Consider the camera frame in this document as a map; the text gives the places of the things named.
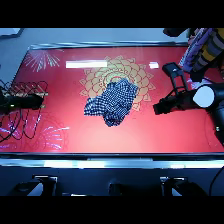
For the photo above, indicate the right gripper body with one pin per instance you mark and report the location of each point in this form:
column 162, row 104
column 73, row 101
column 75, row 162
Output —
column 165, row 106

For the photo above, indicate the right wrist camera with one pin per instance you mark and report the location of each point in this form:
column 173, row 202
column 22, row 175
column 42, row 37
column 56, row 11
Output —
column 174, row 71

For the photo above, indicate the yellow striped garment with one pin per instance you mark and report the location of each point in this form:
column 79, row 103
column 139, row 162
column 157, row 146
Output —
column 213, row 46

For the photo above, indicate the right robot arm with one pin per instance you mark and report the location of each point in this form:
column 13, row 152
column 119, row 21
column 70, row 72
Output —
column 204, row 96

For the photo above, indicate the checked shirt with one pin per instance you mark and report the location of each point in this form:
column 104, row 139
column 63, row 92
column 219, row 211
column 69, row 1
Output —
column 113, row 101

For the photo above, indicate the silver frame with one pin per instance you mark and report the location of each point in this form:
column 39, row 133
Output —
column 100, row 164

